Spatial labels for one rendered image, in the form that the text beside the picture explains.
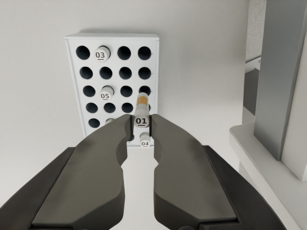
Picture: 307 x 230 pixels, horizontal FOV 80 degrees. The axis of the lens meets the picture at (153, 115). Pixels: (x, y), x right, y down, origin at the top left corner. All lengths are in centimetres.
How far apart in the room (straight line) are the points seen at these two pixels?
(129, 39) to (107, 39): 2
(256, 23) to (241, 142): 96
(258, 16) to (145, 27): 93
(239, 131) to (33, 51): 23
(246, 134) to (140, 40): 13
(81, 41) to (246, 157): 17
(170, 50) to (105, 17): 8
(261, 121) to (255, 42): 96
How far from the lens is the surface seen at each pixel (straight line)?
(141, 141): 21
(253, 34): 111
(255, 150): 18
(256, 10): 110
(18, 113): 29
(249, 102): 87
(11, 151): 34
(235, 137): 19
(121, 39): 18
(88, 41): 19
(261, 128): 18
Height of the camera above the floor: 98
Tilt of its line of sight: 62 degrees down
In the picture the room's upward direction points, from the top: 176 degrees clockwise
